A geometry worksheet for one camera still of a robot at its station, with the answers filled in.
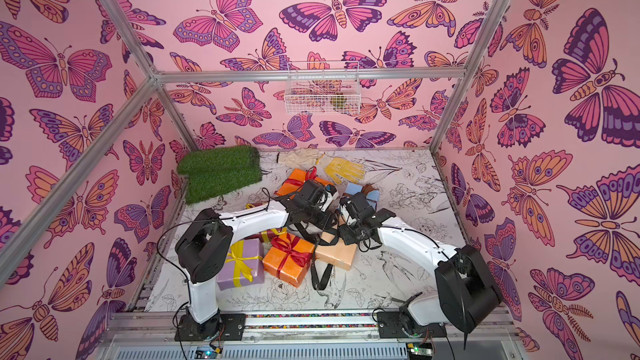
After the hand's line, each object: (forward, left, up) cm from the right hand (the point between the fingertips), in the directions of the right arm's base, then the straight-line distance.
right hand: (347, 231), depth 87 cm
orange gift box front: (-11, +19, +1) cm, 22 cm away
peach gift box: (-8, +3, 0) cm, 9 cm away
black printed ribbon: (-4, +8, +1) cm, 9 cm away
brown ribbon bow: (+18, -8, +2) cm, 20 cm away
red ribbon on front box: (-10, +15, +1) cm, 18 cm away
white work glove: (+40, +22, -5) cm, 46 cm away
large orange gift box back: (+19, +20, +4) cm, 28 cm away
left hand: (+5, +4, 0) cm, 6 cm away
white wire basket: (+46, +8, +28) cm, 54 cm away
